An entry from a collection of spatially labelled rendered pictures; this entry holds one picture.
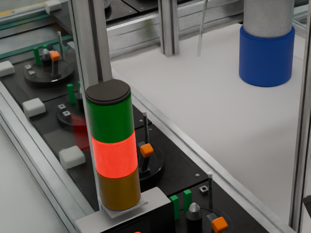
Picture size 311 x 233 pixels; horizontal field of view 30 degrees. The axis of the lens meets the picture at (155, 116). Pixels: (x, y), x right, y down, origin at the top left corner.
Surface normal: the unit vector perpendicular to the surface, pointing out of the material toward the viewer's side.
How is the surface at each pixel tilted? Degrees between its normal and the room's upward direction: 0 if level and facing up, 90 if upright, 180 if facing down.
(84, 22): 90
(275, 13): 90
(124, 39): 90
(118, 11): 0
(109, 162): 90
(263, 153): 0
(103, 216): 0
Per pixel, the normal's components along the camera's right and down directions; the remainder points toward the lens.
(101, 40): 0.49, 0.46
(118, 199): 0.03, 0.55
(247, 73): -0.76, 0.40
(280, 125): -0.06, -0.83
